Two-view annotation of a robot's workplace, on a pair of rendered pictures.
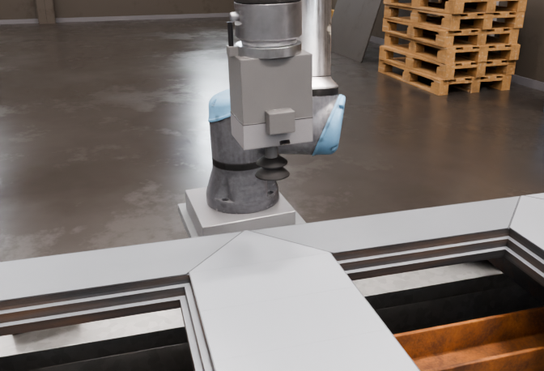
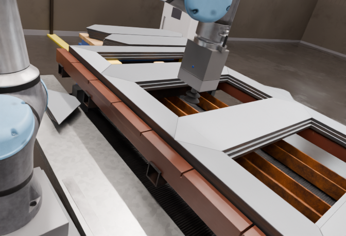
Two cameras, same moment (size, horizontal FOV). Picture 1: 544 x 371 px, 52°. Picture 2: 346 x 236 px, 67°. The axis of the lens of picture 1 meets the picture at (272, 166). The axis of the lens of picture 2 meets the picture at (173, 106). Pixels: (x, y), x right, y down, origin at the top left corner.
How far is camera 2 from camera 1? 1.13 m
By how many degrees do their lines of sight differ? 105
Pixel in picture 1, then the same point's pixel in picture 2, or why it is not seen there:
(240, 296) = (223, 136)
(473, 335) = not seen: hidden behind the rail
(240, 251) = (194, 139)
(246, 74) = (225, 56)
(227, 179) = (30, 187)
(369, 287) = (105, 148)
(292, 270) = (197, 125)
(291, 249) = (183, 125)
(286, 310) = (221, 126)
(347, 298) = (205, 115)
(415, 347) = not seen: hidden behind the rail
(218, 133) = (24, 155)
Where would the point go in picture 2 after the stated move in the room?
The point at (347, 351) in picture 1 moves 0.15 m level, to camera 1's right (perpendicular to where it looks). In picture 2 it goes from (228, 116) to (207, 96)
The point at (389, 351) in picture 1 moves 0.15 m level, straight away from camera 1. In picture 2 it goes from (222, 110) to (181, 105)
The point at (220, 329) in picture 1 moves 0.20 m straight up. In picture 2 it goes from (242, 138) to (267, 75)
